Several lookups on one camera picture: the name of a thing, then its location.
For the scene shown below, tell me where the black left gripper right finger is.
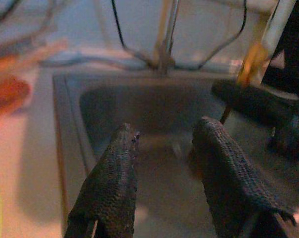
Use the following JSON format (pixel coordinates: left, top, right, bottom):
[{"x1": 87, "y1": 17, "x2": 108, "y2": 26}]
[{"x1": 192, "y1": 116, "x2": 298, "y2": 238}]

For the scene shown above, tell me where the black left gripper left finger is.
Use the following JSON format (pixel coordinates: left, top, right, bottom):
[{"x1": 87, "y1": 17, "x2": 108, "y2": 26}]
[{"x1": 65, "y1": 122, "x2": 141, "y2": 238}]

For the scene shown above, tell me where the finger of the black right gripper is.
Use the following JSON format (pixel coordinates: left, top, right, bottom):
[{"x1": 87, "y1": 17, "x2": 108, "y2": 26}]
[
  {"x1": 211, "y1": 79, "x2": 299, "y2": 122},
  {"x1": 262, "y1": 0, "x2": 299, "y2": 96}
]

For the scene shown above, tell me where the brown chopstick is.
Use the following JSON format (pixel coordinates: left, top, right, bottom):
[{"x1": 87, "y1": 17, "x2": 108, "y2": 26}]
[{"x1": 236, "y1": 0, "x2": 299, "y2": 87}]

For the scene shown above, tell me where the stainless steel sink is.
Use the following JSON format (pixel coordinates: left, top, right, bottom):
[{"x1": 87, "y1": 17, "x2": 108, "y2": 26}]
[{"x1": 52, "y1": 69, "x2": 299, "y2": 238}]

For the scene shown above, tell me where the grey metal faucet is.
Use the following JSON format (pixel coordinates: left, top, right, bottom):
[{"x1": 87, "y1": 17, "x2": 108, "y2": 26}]
[{"x1": 153, "y1": 0, "x2": 180, "y2": 75}]

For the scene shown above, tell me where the orange bowl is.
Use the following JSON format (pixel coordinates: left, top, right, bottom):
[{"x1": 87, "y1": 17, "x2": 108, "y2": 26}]
[{"x1": 0, "y1": 53, "x2": 33, "y2": 117}]

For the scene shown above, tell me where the black cable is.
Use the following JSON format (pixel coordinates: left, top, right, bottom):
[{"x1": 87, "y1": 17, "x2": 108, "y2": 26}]
[
  {"x1": 196, "y1": 0, "x2": 248, "y2": 70},
  {"x1": 111, "y1": 0, "x2": 155, "y2": 68}
]

